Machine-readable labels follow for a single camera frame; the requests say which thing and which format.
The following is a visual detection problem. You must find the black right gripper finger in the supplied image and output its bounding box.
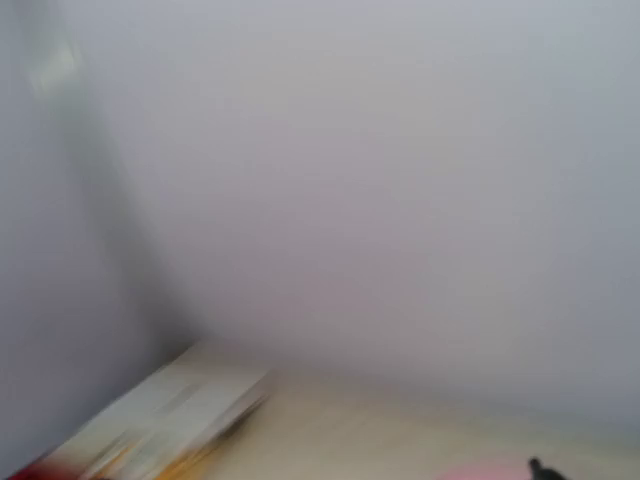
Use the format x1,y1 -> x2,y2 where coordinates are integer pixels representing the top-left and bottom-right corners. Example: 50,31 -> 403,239
528,457 -> 565,480

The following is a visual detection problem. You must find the white paper notebook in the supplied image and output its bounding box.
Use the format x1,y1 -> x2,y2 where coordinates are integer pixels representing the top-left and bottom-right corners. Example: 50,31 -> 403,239
35,343 -> 273,479

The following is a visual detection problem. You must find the red student backpack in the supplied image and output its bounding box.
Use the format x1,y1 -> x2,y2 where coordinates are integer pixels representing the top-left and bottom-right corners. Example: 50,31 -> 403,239
7,461 -> 76,480

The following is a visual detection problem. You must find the pink plastic plate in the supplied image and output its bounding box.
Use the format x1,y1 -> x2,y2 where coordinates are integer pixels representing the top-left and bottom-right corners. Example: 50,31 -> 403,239
437,462 -> 531,480

